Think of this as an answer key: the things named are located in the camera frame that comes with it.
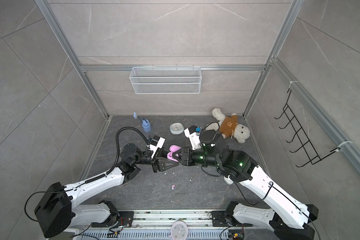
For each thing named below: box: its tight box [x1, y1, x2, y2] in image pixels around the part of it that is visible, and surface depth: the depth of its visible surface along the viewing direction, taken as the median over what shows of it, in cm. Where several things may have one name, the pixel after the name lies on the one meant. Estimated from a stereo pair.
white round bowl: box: [169, 122, 185, 135], surface depth 109 cm
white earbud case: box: [223, 175, 234, 185], surface depth 85 cm
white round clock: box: [170, 220, 189, 240], surface depth 70 cm
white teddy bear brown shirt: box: [206, 108, 251, 144], surface depth 109 cm
